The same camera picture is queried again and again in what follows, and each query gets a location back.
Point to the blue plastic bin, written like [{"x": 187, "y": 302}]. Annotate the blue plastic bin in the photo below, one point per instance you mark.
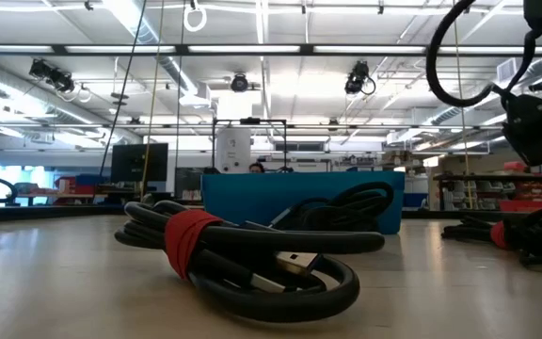
[{"x": 252, "y": 198}]

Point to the red storage bin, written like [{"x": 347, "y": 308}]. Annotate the red storage bin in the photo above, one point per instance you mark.
[{"x": 515, "y": 168}]

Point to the dark storage shelf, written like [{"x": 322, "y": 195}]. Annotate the dark storage shelf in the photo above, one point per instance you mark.
[{"x": 487, "y": 177}]

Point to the blue low cabinet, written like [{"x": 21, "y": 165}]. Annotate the blue low cabinet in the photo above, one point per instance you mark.
[{"x": 414, "y": 200}]

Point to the person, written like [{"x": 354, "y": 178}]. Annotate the person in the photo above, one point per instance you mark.
[{"x": 257, "y": 168}]

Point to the round black ceiling fixture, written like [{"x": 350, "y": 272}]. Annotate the round black ceiling fixture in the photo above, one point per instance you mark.
[{"x": 239, "y": 83}]

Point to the white cylindrical tank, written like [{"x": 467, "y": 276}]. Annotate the white cylindrical tank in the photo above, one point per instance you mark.
[{"x": 233, "y": 150}]

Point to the black overhead light bar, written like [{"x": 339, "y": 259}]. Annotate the black overhead light bar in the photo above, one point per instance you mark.
[{"x": 181, "y": 49}]

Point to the black background monitor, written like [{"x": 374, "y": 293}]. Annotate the black background monitor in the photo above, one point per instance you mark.
[{"x": 130, "y": 162}]

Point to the blue crate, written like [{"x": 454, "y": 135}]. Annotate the blue crate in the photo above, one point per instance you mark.
[{"x": 92, "y": 180}]

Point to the thin black horizontal rail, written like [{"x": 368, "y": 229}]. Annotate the thin black horizontal rail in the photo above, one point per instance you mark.
[{"x": 393, "y": 126}]

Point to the black hanging camera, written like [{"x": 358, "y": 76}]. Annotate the black hanging camera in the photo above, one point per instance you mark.
[{"x": 358, "y": 77}]

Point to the black stand frame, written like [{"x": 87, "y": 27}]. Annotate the black stand frame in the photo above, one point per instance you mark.
[{"x": 250, "y": 120}]

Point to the silver ceiling air duct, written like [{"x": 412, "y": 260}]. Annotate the silver ceiling air duct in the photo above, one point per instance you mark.
[{"x": 146, "y": 33}]

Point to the black metal table frame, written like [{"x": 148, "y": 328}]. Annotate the black metal table frame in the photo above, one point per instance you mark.
[{"x": 64, "y": 213}]

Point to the black ceiling camera cluster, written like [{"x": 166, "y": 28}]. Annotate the black ceiling camera cluster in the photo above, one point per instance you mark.
[{"x": 54, "y": 77}]

